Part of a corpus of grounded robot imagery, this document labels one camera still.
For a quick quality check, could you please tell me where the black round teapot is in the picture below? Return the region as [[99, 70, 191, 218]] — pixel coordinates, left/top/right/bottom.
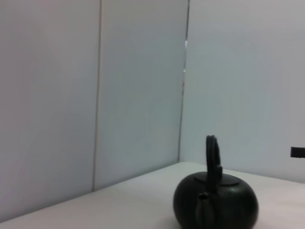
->
[[173, 135, 260, 229]]

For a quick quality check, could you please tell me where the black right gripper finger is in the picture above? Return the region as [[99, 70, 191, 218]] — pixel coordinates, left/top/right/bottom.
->
[[290, 146, 305, 158]]

